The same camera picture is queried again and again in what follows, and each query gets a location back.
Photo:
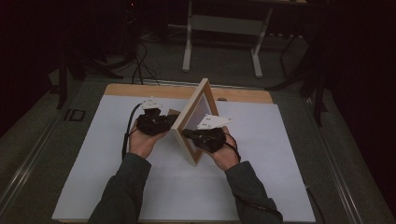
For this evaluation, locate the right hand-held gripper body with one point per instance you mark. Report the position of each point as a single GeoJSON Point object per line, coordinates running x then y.
{"type": "Point", "coordinates": [211, 138]}

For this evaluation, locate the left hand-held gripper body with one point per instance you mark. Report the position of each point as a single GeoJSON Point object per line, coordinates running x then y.
{"type": "Point", "coordinates": [152, 123]}

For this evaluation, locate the pale wooden photo frame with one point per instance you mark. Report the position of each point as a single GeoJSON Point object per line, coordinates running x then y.
{"type": "Point", "coordinates": [190, 110]}

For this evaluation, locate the person's left hand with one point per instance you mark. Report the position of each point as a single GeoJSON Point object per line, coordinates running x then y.
{"type": "Point", "coordinates": [143, 144]}

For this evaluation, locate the person's right hand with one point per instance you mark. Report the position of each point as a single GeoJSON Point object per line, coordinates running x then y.
{"type": "Point", "coordinates": [227, 158]}

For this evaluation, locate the black floor socket box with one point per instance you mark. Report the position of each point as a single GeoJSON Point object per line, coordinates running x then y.
{"type": "Point", "coordinates": [75, 115]}

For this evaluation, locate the dark equipment tower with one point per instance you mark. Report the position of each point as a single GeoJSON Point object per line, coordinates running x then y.
{"type": "Point", "coordinates": [131, 28]}

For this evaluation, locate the black tripod stand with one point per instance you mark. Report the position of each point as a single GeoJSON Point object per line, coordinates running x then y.
{"type": "Point", "coordinates": [63, 77]}
{"type": "Point", "coordinates": [318, 93]}

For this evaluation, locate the white metal table frame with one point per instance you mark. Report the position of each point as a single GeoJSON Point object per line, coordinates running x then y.
{"type": "Point", "coordinates": [224, 25]}

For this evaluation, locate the metal floor rail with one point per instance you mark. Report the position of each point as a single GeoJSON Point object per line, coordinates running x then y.
{"type": "Point", "coordinates": [339, 174]}
{"type": "Point", "coordinates": [28, 165]}

